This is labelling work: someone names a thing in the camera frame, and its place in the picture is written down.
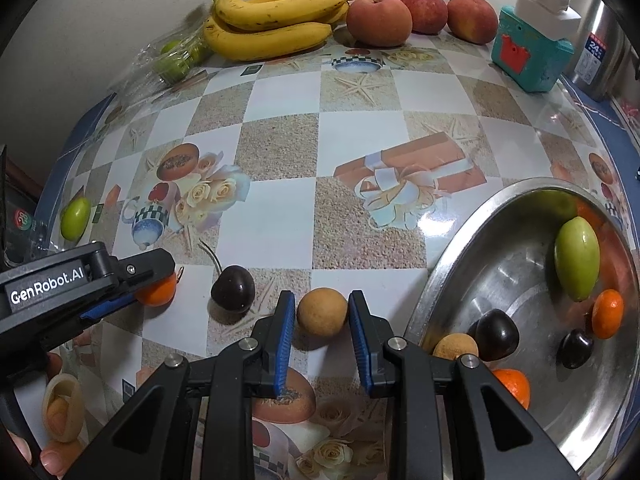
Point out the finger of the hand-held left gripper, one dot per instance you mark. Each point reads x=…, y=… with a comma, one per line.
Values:
x=110, y=307
x=150, y=265

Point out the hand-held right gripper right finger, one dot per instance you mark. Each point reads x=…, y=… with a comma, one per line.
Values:
x=361, y=345

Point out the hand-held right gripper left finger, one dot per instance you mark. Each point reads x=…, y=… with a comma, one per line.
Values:
x=282, y=345

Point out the orange tangerine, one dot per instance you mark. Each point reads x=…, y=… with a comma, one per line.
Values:
x=159, y=292
x=607, y=313
x=514, y=386

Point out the brown longan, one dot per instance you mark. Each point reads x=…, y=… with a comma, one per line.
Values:
x=322, y=311
x=455, y=346

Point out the dark cherry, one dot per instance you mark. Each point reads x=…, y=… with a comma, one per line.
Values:
x=497, y=335
x=232, y=290
x=576, y=349

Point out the round steel basin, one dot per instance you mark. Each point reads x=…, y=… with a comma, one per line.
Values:
x=500, y=270

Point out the large green jujube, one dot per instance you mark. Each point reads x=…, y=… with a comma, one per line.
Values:
x=577, y=257

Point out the person's left hand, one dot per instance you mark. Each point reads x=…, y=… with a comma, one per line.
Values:
x=57, y=460

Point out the small green jujube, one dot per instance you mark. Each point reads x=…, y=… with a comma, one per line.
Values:
x=75, y=217

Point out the clear plastic packaging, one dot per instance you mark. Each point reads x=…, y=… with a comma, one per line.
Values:
x=25, y=220

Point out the plastic bag of green jujubes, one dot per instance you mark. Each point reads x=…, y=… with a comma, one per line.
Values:
x=175, y=62

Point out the yellow banana bunch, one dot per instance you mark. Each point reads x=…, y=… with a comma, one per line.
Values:
x=270, y=40

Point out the red apple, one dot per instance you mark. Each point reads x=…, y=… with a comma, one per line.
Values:
x=425, y=7
x=472, y=19
x=379, y=21

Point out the teal toy box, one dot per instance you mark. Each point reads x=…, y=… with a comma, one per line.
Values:
x=525, y=55

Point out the steel thermos bottle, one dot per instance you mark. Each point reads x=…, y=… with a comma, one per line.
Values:
x=595, y=60

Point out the white plastic device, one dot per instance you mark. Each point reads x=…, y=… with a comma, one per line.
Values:
x=542, y=15

